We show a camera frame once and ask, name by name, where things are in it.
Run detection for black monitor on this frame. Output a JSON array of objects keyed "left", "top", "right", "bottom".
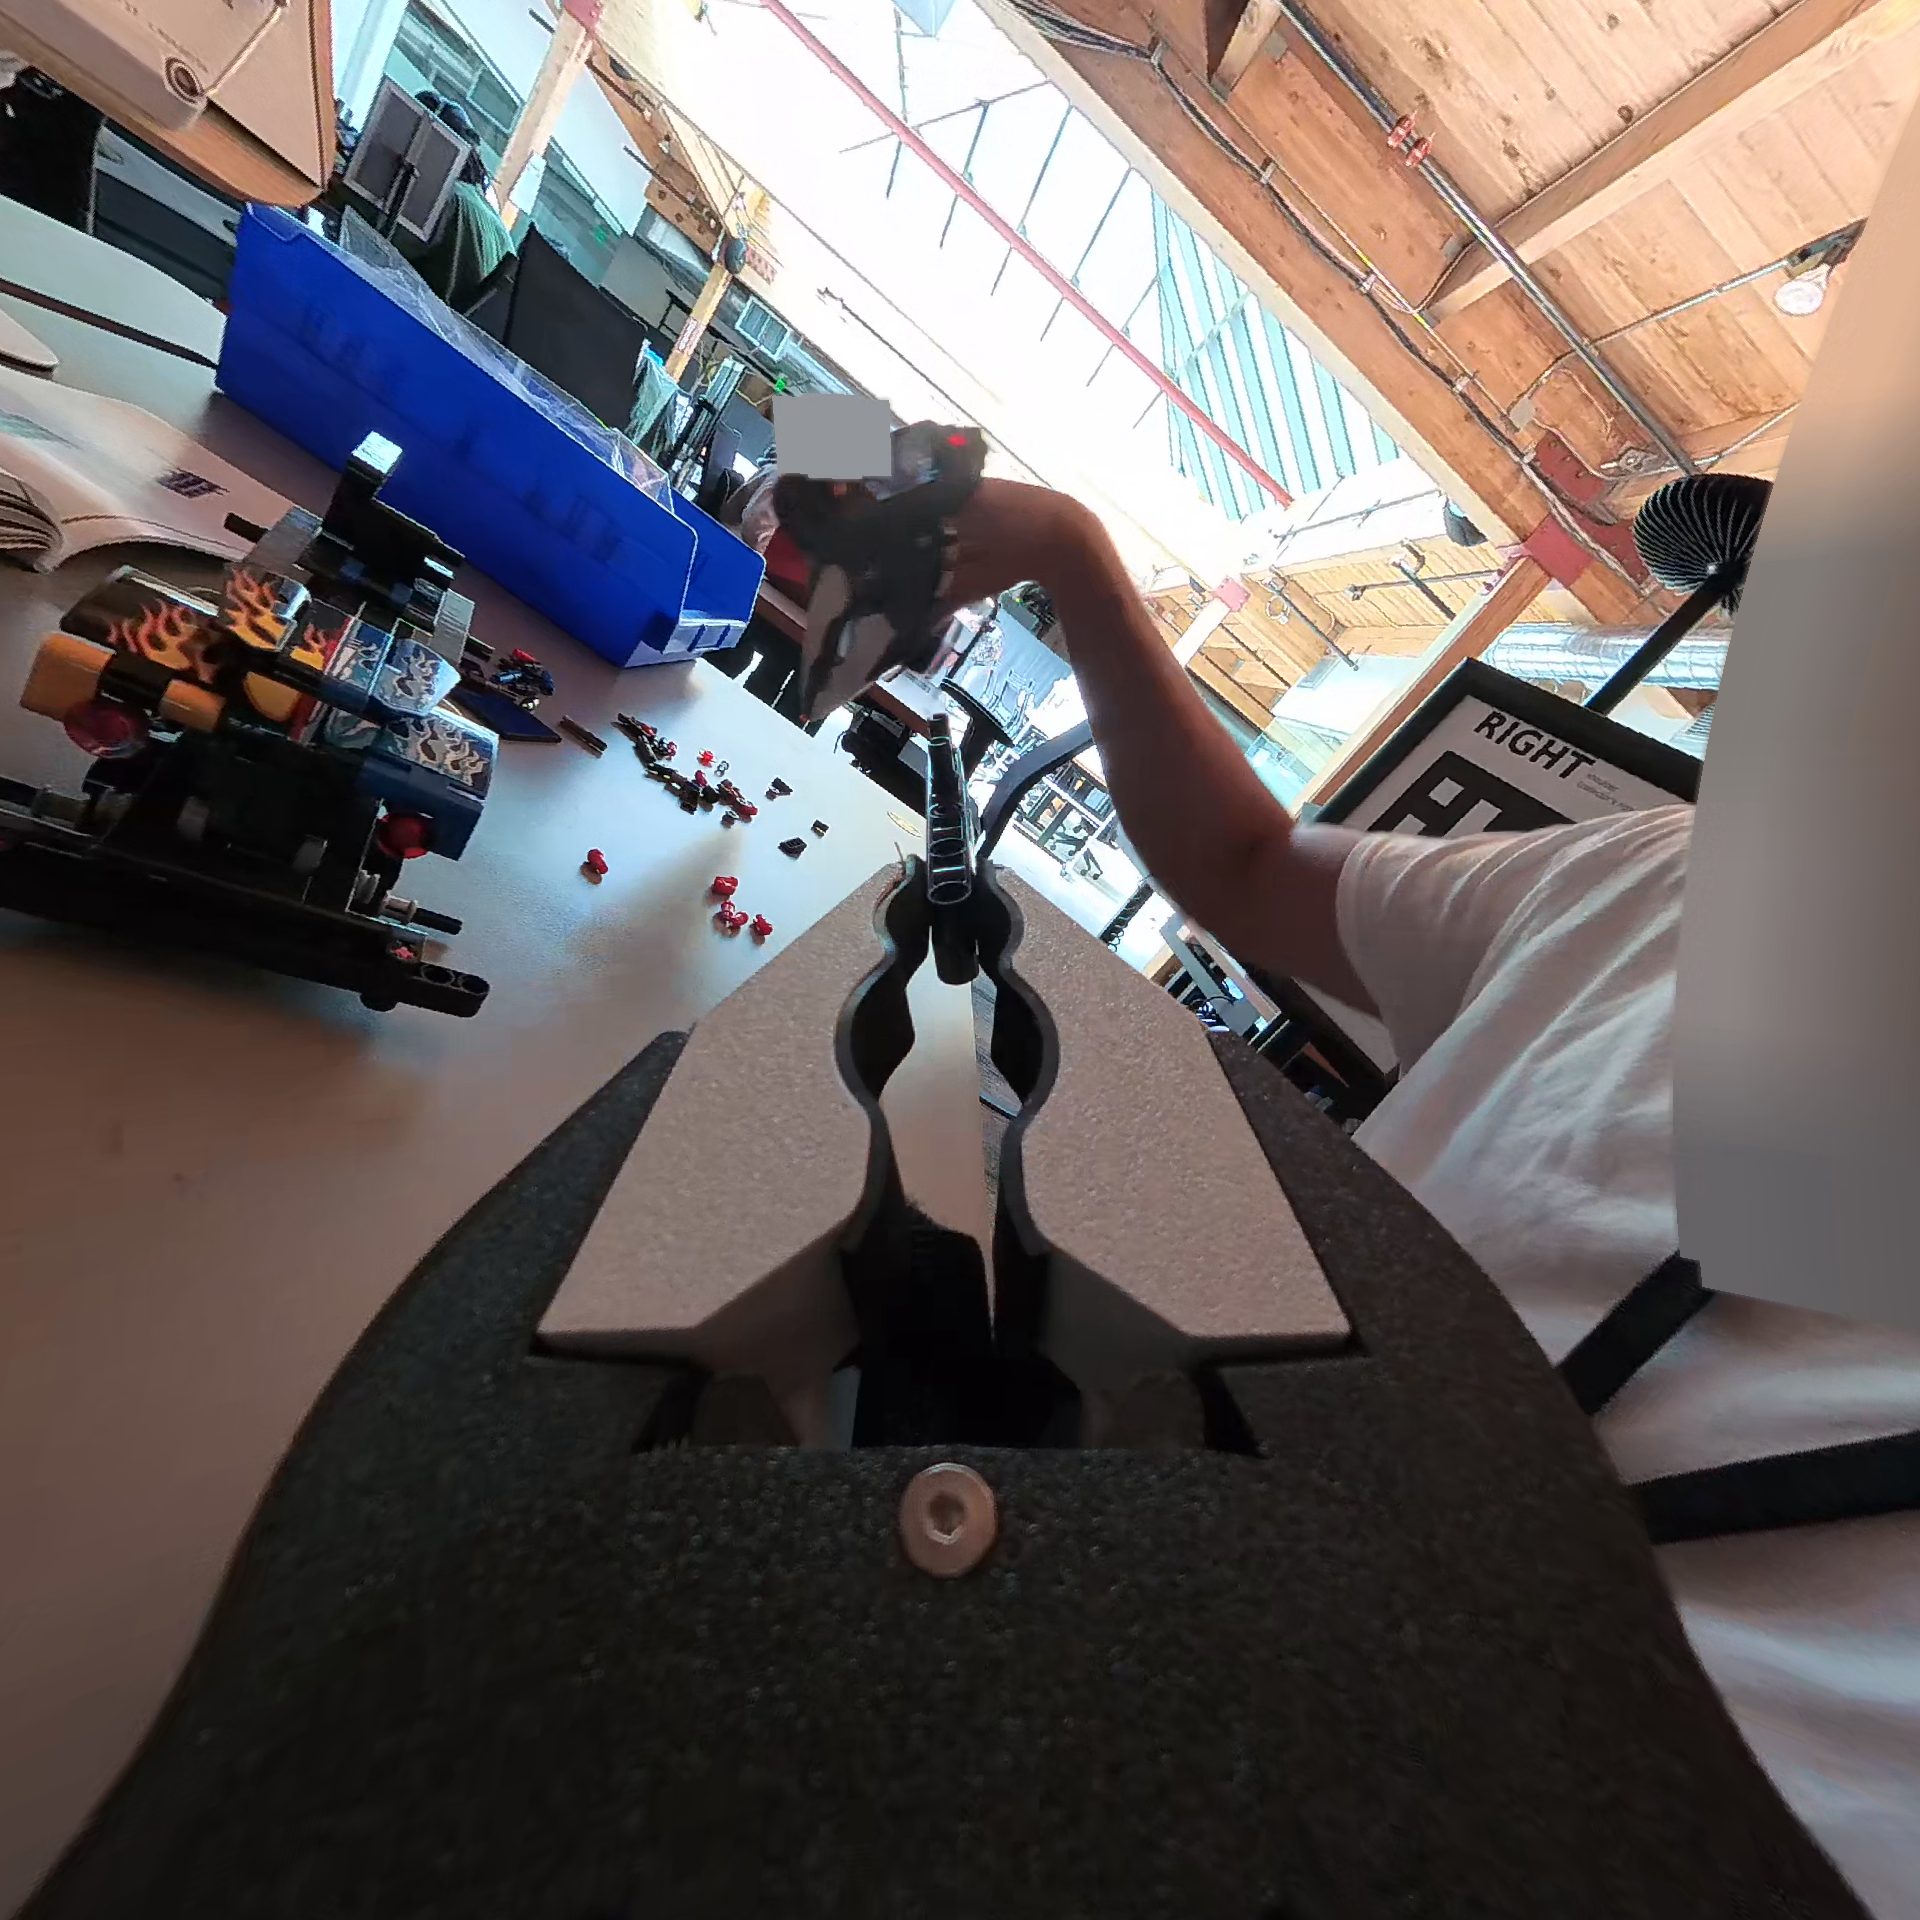
[{"left": 506, "top": 224, "right": 649, "bottom": 434}]

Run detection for person's right hand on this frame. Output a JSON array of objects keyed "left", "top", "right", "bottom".
[{"left": 942, "top": 477, "right": 1106, "bottom": 619}]

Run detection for person's right forearm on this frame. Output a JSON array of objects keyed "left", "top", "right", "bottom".
[{"left": 1033, "top": 502, "right": 1389, "bottom": 1026}]

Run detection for black ribbed round fixture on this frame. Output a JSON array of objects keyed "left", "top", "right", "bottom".
[{"left": 1582, "top": 470, "right": 1775, "bottom": 720}]

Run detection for black framed white sign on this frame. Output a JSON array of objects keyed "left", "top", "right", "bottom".
[{"left": 1315, "top": 656, "right": 1705, "bottom": 843}]

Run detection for black harness strap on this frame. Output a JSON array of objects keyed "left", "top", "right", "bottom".
[{"left": 1556, "top": 1252, "right": 1920, "bottom": 1548}]

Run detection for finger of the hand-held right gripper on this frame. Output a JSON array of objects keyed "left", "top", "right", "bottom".
[
  {"left": 848, "top": 577, "right": 943, "bottom": 701},
  {"left": 797, "top": 562, "right": 870, "bottom": 726}
]

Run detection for blue plastic bin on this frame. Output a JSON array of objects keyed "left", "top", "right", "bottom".
[{"left": 216, "top": 200, "right": 767, "bottom": 672}]

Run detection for thin black lego beam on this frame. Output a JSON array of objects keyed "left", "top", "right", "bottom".
[{"left": 920, "top": 715, "right": 986, "bottom": 987}]

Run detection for dark blue flat lego plate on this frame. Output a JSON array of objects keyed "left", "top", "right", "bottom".
[{"left": 450, "top": 683, "right": 566, "bottom": 746}]

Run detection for person's white t-shirt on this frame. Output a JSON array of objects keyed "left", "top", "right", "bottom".
[{"left": 1331, "top": 804, "right": 1920, "bottom": 1920}]

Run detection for scattered small lego pieces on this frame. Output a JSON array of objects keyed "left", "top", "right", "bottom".
[{"left": 561, "top": 704, "right": 835, "bottom": 942}]

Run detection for tan board with white plate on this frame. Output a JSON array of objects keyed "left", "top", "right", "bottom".
[{"left": 0, "top": 0, "right": 342, "bottom": 213}]

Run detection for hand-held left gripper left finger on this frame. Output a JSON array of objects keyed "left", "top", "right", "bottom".
[{"left": 534, "top": 863, "right": 917, "bottom": 1450}]

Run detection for clear plastic bag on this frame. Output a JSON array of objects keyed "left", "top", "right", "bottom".
[{"left": 336, "top": 203, "right": 677, "bottom": 505}]

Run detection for lego truck model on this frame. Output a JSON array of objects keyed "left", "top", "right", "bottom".
[{"left": 0, "top": 433, "right": 501, "bottom": 1020}]

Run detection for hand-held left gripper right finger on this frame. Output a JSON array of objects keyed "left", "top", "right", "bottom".
[{"left": 974, "top": 866, "right": 1355, "bottom": 1450}]

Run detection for lego instruction booklet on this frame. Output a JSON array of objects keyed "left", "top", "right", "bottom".
[{"left": 0, "top": 365, "right": 309, "bottom": 577}]

